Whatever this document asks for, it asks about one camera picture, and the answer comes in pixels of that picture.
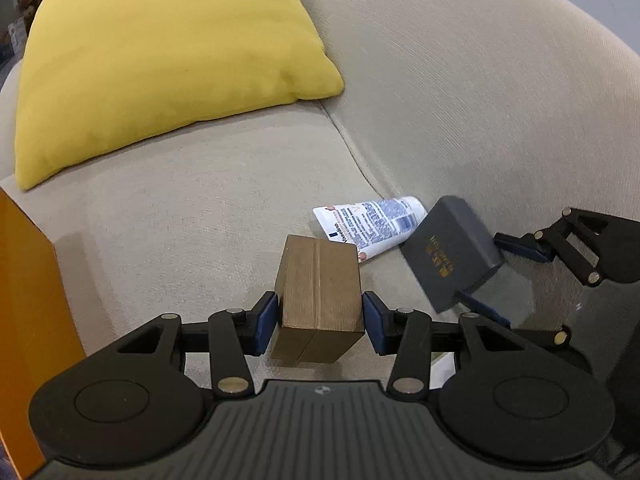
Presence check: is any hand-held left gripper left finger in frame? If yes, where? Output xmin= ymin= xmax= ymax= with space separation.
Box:
xmin=115 ymin=291 xmax=280 ymax=400

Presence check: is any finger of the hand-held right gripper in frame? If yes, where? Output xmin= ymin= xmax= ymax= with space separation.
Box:
xmin=494 ymin=207 xmax=640 ymax=289
xmin=454 ymin=290 xmax=572 ymax=347

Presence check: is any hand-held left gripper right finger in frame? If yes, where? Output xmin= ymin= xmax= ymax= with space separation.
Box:
xmin=362 ymin=290 xmax=531 ymax=400

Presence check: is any dark grey box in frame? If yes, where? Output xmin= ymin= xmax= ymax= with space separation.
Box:
xmin=402 ymin=196 xmax=506 ymax=313

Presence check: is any brown cardboard box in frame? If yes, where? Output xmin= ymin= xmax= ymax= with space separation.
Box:
xmin=271 ymin=234 xmax=366 ymax=365

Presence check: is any white printed tube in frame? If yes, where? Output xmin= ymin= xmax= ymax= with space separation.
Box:
xmin=313 ymin=196 xmax=427 ymax=263

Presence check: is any beige sofa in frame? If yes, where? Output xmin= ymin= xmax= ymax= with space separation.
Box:
xmin=0 ymin=0 xmax=640 ymax=480

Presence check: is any orange box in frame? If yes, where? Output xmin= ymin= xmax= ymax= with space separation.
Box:
xmin=0 ymin=187 xmax=88 ymax=480

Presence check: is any yellow pillow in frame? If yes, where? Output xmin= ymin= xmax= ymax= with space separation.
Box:
xmin=14 ymin=0 xmax=346 ymax=191

